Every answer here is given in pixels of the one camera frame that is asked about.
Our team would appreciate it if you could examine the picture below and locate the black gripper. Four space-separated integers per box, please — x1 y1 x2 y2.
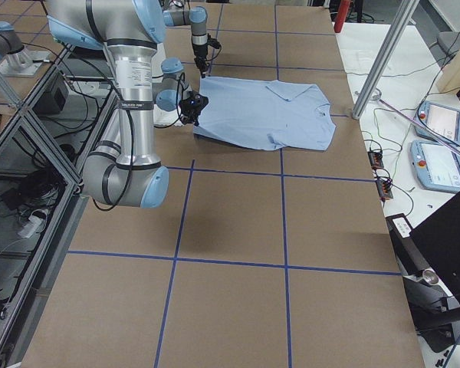
191 33 222 78
179 91 209 126

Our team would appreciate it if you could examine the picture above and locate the light blue t-shirt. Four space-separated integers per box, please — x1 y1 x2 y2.
193 77 336 151

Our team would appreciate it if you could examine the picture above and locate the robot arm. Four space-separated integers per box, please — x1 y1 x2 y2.
48 1 219 212
163 5 222 78

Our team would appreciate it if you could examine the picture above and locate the red fire extinguisher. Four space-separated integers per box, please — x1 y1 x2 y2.
333 0 351 34

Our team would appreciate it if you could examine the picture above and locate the reacher grabber tool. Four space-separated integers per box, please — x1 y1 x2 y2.
370 92 460 157

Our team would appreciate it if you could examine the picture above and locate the far teach pendant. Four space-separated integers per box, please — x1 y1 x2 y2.
415 101 460 144

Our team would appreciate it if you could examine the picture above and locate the teach pendant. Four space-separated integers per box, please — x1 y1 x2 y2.
409 140 460 193
415 101 460 144

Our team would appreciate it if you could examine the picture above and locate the near teach pendant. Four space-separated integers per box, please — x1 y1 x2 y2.
409 140 460 193

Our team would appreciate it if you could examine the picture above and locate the black laptop on stand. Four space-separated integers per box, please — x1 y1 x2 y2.
386 192 460 353

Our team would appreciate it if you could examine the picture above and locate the aluminium frame side rack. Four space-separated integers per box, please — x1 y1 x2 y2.
0 35 115 367

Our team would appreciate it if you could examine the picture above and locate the aluminium frame post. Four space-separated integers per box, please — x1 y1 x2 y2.
352 0 419 120

